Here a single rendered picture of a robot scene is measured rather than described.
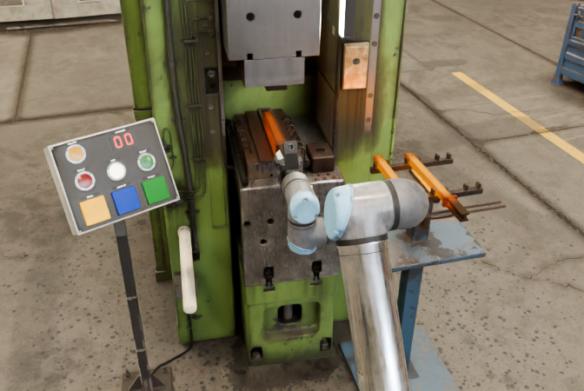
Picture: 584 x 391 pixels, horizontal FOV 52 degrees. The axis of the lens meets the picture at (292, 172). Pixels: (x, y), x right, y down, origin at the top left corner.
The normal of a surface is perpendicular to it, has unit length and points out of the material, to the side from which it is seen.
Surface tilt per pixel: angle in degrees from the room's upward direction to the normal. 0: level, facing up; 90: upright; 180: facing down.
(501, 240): 0
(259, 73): 90
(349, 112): 90
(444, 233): 0
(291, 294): 90
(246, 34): 90
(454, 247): 0
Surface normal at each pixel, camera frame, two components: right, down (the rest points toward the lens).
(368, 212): 0.22, -0.08
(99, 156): 0.52, -0.07
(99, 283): 0.00, -0.86
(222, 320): 0.19, 0.50
